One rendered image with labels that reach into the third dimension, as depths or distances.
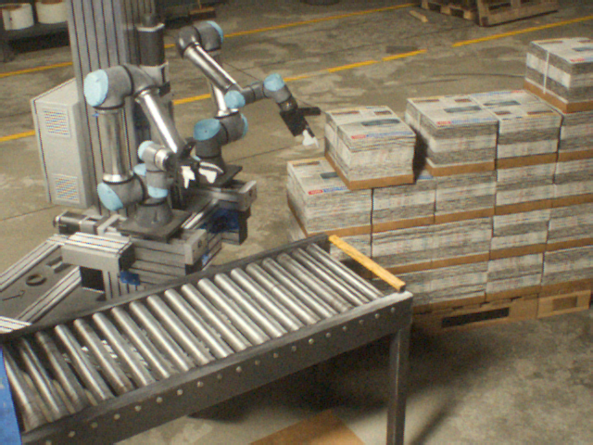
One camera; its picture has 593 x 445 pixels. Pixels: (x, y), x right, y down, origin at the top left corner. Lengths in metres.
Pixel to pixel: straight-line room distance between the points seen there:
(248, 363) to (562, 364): 1.84
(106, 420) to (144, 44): 1.53
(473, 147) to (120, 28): 1.55
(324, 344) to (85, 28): 1.55
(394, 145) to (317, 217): 0.44
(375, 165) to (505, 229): 0.77
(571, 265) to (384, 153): 1.22
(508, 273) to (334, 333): 1.53
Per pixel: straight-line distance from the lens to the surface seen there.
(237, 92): 3.41
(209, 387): 2.53
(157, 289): 2.92
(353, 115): 3.66
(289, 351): 2.62
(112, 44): 3.31
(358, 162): 3.44
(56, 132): 3.55
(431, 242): 3.77
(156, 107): 3.05
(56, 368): 2.62
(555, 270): 4.18
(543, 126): 3.78
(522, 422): 3.63
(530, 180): 3.86
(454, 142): 3.61
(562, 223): 4.06
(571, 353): 4.07
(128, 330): 2.74
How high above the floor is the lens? 2.31
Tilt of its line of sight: 27 degrees down
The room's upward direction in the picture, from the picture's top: 1 degrees counter-clockwise
